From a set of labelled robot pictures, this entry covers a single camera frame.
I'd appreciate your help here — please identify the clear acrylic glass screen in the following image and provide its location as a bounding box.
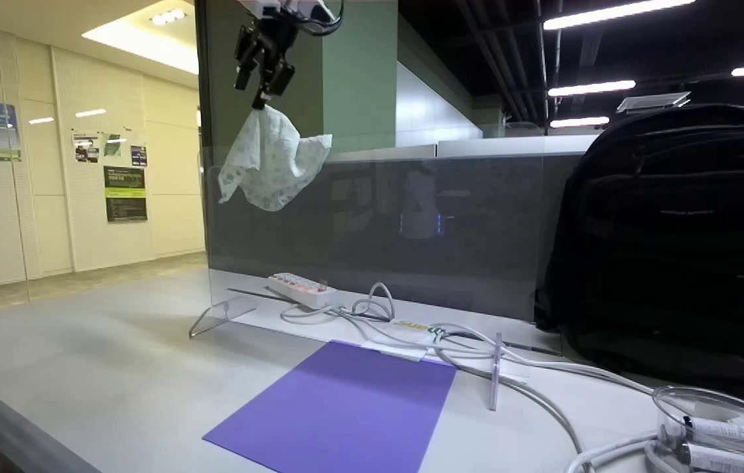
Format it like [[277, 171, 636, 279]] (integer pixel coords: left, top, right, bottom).
[[187, 139, 507, 414]]

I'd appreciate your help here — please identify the white cable connector bundle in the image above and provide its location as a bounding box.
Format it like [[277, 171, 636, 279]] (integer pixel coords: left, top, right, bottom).
[[564, 413, 744, 473]]

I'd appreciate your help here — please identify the grey thick cable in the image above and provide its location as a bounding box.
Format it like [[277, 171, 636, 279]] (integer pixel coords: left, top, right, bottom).
[[428, 322, 586, 455]]

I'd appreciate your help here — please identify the white patterned towel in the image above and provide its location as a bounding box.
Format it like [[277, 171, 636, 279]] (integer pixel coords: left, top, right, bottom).
[[217, 101, 336, 216]]

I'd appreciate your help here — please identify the grey partition panel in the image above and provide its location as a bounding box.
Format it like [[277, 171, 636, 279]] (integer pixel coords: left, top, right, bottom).
[[202, 130, 603, 322]]

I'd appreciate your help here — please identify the purple paper sheet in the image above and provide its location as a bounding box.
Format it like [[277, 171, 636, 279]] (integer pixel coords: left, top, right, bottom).
[[200, 339, 460, 473]]

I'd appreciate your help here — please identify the white power strip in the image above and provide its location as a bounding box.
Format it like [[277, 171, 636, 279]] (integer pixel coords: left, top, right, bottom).
[[264, 269, 346, 314]]

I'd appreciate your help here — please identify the black backpack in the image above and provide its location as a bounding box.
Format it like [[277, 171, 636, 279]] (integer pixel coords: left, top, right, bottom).
[[532, 101, 744, 405]]

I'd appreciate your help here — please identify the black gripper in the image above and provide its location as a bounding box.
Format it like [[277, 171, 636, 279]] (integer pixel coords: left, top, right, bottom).
[[233, 7, 306, 112]]

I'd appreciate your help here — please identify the dark green wall poster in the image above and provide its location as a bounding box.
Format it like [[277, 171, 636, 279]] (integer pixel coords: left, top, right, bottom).
[[102, 163, 151, 226]]

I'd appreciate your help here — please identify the white looped power cable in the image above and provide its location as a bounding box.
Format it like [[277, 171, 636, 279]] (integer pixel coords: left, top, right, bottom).
[[279, 279, 438, 346]]

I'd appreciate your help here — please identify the thin grey cable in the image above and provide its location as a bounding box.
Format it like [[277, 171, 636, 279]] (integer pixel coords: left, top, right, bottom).
[[439, 322, 744, 431]]

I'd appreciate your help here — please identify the bright recessed ceiling panel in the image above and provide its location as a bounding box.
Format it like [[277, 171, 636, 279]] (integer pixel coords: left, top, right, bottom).
[[80, 0, 202, 76]]

